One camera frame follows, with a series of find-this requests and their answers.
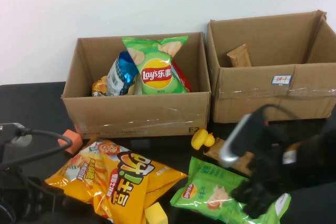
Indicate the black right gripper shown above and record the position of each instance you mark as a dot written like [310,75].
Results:
[270,161]

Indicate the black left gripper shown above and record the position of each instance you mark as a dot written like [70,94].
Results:
[23,197]

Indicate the brown biscuit packet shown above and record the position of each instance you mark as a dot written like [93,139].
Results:
[214,150]
[240,57]

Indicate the large yellow fries snack bag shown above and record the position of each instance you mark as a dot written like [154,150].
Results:
[118,182]

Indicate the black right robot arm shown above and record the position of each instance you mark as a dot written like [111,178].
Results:
[312,155]

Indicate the small orange snack bag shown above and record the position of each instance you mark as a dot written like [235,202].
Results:
[99,87]

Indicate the blue and white snack bag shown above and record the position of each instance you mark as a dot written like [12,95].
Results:
[118,79]

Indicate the red snack bag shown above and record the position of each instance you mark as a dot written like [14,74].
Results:
[183,79]

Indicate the orange foam cube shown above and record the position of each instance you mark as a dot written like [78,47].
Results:
[75,137]

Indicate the yellow rubber duck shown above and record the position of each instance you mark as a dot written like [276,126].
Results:
[199,140]

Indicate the yellow foam cube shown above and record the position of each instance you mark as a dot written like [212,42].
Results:
[156,214]

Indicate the cardboard box with white label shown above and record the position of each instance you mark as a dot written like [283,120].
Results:
[262,98]

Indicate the cardboard box with F2 print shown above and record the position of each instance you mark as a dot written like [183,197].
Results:
[131,116]

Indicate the white handwritten label sticker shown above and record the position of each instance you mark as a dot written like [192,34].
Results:
[281,79]

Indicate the green Lay's chips bag, big logo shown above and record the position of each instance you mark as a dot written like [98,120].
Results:
[157,77]

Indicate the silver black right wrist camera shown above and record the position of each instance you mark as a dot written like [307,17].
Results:
[241,140]

